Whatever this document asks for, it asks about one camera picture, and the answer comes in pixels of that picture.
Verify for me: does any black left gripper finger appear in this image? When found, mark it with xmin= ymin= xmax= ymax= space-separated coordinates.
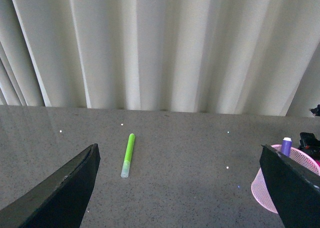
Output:
xmin=0 ymin=144 xmax=101 ymax=227

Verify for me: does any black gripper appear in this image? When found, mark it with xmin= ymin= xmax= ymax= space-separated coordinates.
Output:
xmin=259 ymin=132 xmax=320 ymax=227

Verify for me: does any purple marker pen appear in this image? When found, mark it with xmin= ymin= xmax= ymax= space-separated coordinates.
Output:
xmin=281 ymin=137 xmax=292 ymax=157

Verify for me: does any pink mesh cup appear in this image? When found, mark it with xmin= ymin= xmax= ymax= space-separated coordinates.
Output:
xmin=251 ymin=147 xmax=320 ymax=214

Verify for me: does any green marker pen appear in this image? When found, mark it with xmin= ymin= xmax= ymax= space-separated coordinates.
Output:
xmin=120 ymin=133 xmax=136 ymax=178

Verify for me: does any white curtain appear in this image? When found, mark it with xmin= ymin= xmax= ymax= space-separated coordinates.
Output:
xmin=0 ymin=0 xmax=320 ymax=117

